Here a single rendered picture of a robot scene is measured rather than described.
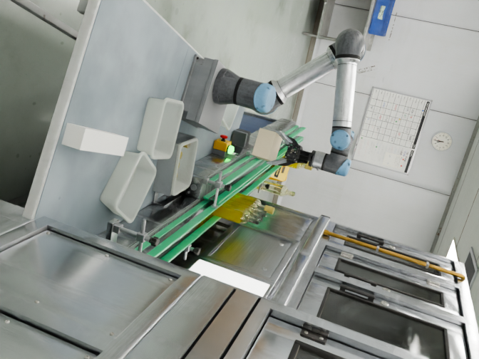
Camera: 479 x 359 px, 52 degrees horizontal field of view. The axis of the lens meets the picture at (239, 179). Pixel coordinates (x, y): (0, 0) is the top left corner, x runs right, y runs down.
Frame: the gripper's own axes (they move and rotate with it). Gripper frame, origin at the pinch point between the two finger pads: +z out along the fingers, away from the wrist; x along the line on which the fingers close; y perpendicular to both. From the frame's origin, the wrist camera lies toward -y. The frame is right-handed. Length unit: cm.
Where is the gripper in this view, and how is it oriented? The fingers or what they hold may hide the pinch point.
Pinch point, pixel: (271, 147)
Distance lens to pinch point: 216.2
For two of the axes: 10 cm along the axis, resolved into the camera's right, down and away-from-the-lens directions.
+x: -3.0, 9.6, 0.0
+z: -9.2, -2.9, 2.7
